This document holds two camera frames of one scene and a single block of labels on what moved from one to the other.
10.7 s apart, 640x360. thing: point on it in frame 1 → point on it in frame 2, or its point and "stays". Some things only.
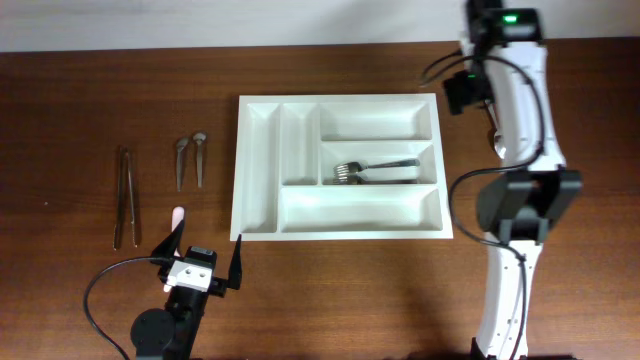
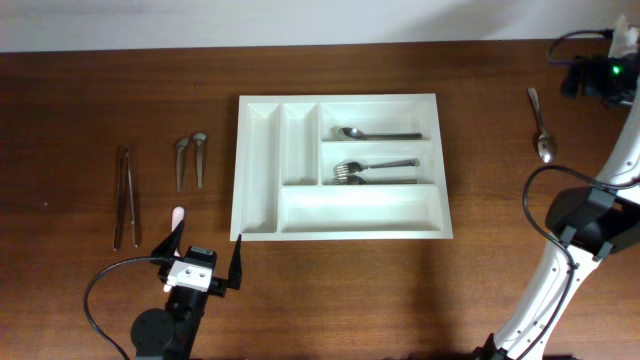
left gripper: (169, 246) stays
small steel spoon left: (180, 146) stays
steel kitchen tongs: (124, 173) stays
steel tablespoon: (499, 143) → (354, 134)
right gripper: (461, 90) → (591, 84)
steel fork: (352, 167) stays
